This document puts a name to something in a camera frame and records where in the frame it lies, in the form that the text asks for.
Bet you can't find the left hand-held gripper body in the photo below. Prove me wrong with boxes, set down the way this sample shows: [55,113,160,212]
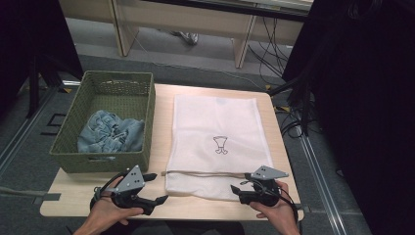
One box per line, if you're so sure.
[111,164,147,211]

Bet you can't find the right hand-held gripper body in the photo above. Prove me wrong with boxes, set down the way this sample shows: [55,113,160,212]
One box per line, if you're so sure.
[247,164,290,208]

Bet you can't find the light blue denim garment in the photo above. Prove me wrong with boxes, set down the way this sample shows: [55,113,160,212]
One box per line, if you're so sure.
[76,110,146,154]

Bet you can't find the white mesh laundry bag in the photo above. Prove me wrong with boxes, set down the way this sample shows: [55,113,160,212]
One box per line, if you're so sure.
[164,93,274,202]

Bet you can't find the green woven basket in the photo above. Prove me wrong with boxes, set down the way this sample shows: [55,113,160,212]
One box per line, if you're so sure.
[48,70,157,174]

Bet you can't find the person's right hand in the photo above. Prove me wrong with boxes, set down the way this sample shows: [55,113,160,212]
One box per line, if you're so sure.
[249,180,297,230]

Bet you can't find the person's left hand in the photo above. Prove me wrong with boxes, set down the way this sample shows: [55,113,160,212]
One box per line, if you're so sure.
[85,177,145,227]

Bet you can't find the person's dark pants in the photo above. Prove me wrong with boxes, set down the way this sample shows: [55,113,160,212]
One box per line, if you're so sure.
[109,220,247,235]

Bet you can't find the black metal stand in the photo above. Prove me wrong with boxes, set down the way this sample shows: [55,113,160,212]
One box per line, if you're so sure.
[26,54,83,119]
[268,77,315,137]

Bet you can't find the dark curtain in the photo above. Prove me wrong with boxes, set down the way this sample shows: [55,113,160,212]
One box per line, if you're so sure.
[281,0,415,235]
[0,0,84,116]

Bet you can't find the right hand-held gripper cable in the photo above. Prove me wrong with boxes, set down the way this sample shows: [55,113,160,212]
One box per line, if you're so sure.
[241,177,300,227]

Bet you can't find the hand-held gripper cable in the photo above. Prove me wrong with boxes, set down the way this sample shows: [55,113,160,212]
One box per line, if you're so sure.
[241,177,300,227]
[89,171,127,210]

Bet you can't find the left hand-held gripper cable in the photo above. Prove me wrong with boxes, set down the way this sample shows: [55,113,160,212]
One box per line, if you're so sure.
[89,171,127,210]

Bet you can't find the grey floor strap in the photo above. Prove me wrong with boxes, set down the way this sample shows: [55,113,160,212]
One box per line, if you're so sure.
[0,185,62,206]

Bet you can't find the black floor cables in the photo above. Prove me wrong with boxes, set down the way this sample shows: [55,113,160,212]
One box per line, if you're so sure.
[247,16,292,86]

